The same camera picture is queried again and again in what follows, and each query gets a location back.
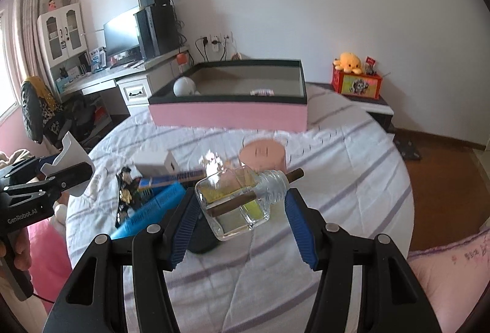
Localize white wall sockets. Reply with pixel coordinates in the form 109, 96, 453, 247
197, 32, 234, 46

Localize blue white carton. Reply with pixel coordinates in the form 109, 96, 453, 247
90, 47, 107, 72

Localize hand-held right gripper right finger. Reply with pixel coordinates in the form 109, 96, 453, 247
284, 188, 437, 333

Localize leopard print garment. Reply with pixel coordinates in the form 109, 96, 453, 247
21, 76, 66, 144

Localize black computer monitor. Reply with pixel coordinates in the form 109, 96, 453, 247
103, 6, 141, 58

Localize black computer tower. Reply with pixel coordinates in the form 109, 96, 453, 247
133, 5, 180, 59

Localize red printed box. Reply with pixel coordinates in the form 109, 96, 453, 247
331, 63, 383, 100

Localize yellow octopus plush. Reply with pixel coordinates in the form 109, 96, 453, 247
333, 51, 364, 74

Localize white glass-door cabinet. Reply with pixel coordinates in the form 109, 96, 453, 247
36, 3, 94, 73

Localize brown reed stick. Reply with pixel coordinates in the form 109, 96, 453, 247
207, 168, 305, 218

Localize pink storage box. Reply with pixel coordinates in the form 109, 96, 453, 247
147, 58, 309, 134

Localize small white box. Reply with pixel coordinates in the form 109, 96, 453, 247
135, 150, 177, 176

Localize black white low cabinet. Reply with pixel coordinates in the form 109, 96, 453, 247
306, 82, 396, 132

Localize pink bed cover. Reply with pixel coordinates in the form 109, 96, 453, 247
21, 220, 75, 318

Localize beige cloth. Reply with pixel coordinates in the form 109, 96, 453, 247
0, 150, 29, 167

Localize white ball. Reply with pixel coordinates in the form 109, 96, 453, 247
173, 76, 200, 96

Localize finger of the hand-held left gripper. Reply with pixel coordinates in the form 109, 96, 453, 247
0, 156, 52, 180
40, 161, 96, 193

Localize black power cable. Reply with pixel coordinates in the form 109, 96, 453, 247
194, 37, 210, 62

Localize black office chair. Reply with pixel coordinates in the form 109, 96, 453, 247
21, 76, 111, 150

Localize beige curtain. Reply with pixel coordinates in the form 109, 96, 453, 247
0, 0, 64, 115

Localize dark purple slim box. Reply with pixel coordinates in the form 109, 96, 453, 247
138, 169, 205, 191

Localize person's left hand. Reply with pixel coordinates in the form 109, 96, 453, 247
0, 229, 34, 282

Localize black flat object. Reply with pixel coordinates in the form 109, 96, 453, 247
394, 128, 422, 160

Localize clear plastic wrapper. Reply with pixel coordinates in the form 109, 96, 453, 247
194, 166, 289, 242

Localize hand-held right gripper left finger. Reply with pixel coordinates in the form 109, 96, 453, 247
46, 189, 203, 333

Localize white desk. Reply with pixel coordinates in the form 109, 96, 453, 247
57, 46, 192, 117

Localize pink floral pillow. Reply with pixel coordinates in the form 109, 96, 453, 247
406, 222, 490, 333

